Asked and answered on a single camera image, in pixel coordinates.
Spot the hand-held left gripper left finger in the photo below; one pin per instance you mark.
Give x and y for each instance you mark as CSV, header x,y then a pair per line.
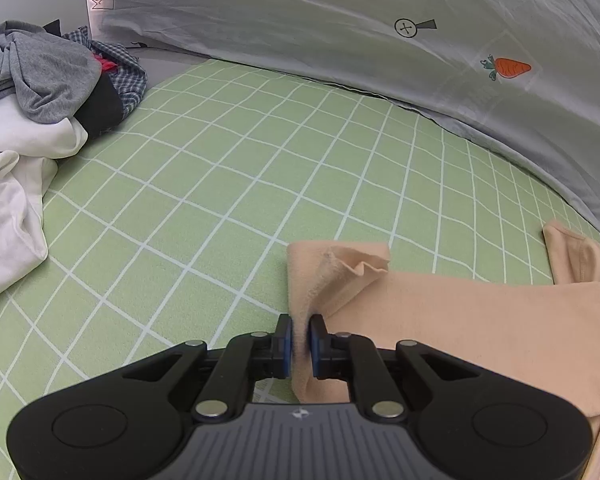
x,y
285,345

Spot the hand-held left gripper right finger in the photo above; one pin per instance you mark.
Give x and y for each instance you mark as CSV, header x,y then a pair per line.
x,y
316,345

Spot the green checked bed sheet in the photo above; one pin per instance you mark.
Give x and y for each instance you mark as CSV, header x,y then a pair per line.
x,y
230,185

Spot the beige long-sleeved shirt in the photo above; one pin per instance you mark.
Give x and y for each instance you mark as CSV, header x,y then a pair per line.
x,y
455,320

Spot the grey carrot-print blanket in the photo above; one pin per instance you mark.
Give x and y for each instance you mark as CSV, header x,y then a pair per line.
x,y
330,20

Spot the white crumpled garment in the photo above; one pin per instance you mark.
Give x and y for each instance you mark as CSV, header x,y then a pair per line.
x,y
10,220

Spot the red cloth piece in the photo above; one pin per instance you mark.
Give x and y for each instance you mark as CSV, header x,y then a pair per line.
x,y
107,63

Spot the grey crumpled garment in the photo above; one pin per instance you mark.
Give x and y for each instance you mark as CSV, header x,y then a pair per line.
x,y
40,75

